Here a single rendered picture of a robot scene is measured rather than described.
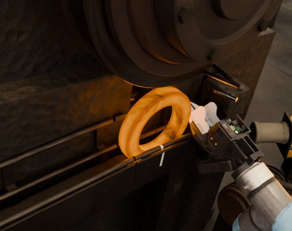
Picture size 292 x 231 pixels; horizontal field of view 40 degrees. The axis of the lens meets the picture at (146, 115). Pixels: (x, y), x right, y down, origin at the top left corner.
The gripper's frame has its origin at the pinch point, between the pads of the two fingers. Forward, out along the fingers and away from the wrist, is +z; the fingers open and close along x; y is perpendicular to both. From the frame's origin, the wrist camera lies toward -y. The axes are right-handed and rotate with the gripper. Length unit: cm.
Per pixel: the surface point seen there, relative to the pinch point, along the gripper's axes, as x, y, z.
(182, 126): 5.1, -0.4, -3.3
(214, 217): -43, -73, -17
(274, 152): -104, -77, -4
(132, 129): 21.1, 4.5, -2.0
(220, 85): -7.9, 5.0, 0.7
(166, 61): 20.3, 23.2, -1.0
